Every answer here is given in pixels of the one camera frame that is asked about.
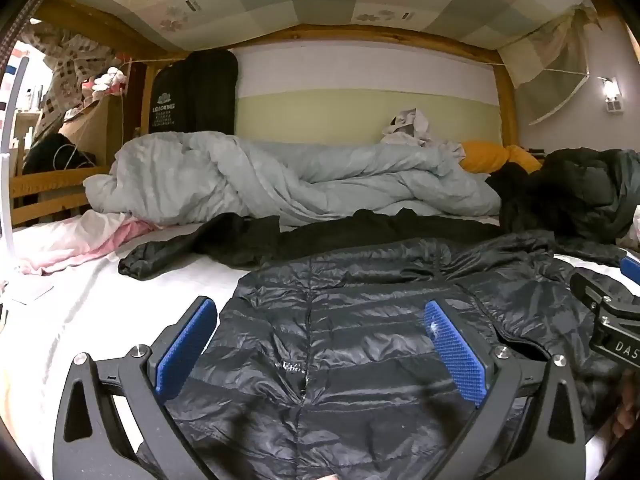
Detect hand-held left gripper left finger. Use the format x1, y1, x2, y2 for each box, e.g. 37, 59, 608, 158
52, 296, 218, 480

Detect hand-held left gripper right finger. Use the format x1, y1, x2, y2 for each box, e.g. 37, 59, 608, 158
422, 299, 588, 480

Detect black puffer jacket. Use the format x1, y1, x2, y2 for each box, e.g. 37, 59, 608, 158
135, 237, 626, 480

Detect person's right hand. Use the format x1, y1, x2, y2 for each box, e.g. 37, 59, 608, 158
612, 370, 640, 443

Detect white plastic bag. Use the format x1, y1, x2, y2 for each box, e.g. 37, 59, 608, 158
622, 207, 640, 251

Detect dark green padded coat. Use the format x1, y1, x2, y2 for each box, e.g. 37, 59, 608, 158
497, 147, 640, 267

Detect white bed sheet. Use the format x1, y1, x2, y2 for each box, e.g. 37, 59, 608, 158
0, 215, 640, 480

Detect thin black jacket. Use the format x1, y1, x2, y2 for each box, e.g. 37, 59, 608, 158
117, 208, 503, 282

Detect pink and white cloth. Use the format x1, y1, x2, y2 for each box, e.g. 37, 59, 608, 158
20, 210, 161, 276

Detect orange pillow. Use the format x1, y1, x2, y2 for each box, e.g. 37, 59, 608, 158
459, 141, 543, 176

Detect light grey duvet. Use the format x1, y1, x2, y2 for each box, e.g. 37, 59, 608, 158
82, 130, 502, 227

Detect crumpled grey garment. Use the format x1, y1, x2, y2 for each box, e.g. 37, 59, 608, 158
381, 107, 466, 163

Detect bundled checkered curtain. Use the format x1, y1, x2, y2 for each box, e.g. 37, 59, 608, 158
497, 2, 606, 126

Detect dark cloth pile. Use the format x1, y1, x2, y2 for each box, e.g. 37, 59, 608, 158
22, 132, 98, 176

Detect brown paper bag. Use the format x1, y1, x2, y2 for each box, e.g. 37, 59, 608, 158
60, 95, 136, 166

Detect white curved pole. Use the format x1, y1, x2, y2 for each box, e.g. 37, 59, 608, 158
0, 52, 28, 271

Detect black hanging garment bag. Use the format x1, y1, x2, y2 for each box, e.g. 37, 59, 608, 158
149, 49, 240, 135

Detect plush toys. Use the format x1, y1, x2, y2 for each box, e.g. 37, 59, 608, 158
92, 67, 128, 96

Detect brown checkered hanging cloth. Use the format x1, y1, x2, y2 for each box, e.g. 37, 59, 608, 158
22, 25, 121, 126

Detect white wall socket light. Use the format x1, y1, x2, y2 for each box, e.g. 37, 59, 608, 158
597, 76, 626, 113

